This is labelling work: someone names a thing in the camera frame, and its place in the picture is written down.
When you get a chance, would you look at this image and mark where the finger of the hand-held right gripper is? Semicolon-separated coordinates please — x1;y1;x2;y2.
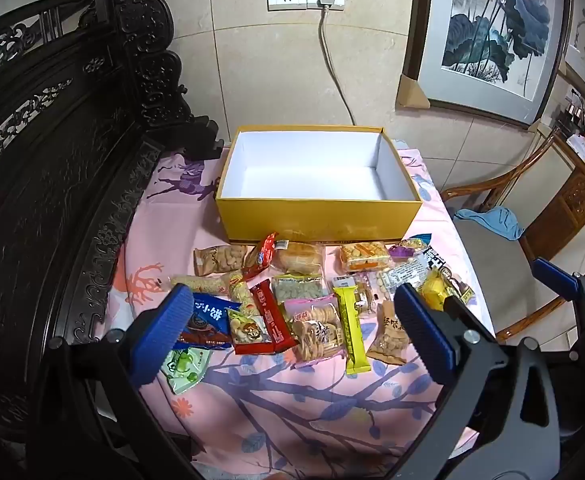
531;257;585;341

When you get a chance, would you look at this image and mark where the wooden armchair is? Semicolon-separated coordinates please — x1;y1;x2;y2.
440;130;585;346

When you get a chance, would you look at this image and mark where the clear printed cookie packet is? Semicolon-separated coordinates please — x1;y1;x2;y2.
377;255;441;297

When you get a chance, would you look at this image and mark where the pink printed tablecloth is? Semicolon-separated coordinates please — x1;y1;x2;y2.
92;145;498;480

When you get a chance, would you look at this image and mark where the yellow cardboard box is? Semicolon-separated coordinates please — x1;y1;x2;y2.
215;125;423;246

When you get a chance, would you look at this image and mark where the yellow green bar packet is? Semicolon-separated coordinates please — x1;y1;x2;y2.
333;284;373;376

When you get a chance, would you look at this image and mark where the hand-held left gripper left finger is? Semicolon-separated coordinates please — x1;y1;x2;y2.
27;284;208;480

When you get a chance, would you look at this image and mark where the pink round cracker packet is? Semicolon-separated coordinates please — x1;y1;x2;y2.
282;296;346;368

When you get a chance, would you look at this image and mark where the long red snack packet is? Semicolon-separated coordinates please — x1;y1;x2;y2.
250;280;298;354

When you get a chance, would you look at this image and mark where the grey power cable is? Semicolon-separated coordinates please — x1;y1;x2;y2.
317;0;357;127

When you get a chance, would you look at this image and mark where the clear peanut packet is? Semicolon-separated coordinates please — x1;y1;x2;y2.
194;245;248;277

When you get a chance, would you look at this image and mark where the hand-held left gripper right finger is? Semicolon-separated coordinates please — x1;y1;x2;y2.
383;283;561;480

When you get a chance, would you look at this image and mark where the dark carved wooden furniture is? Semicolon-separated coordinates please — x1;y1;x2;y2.
0;0;228;480

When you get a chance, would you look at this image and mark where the dark blue cookie packet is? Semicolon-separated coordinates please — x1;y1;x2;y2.
175;292;240;351

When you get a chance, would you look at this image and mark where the tan peanut packet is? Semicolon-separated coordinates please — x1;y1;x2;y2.
367;302;413;366

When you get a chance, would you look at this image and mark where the pale green bean packet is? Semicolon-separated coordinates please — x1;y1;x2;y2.
271;274;326;303

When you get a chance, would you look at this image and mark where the bread packet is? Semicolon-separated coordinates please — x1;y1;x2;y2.
275;241;324;276

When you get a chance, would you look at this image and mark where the framed lotus painting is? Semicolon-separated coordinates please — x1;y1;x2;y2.
403;0;573;128

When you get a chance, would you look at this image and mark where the carved wooden desk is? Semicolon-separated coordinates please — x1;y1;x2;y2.
537;130;585;266

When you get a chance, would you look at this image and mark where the green candy packet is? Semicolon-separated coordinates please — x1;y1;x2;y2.
162;347;212;395

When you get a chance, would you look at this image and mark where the orange cracker packet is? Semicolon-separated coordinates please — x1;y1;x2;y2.
340;241;392;273

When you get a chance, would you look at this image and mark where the blue cloth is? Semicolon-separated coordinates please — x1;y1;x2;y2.
455;206;526;241

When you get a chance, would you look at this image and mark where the small yellow red packet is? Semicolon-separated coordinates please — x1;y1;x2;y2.
228;270;260;315

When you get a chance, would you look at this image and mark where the clear small cookie packet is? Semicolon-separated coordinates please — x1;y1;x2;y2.
355;275;388;316

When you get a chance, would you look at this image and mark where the yellow snack packet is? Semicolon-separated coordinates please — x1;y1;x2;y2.
420;267;476;312

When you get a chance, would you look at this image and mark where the red sausage packet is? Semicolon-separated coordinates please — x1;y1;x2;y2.
242;232;278;281

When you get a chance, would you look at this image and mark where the red green nut packet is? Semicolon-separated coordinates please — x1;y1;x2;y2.
227;307;279;356

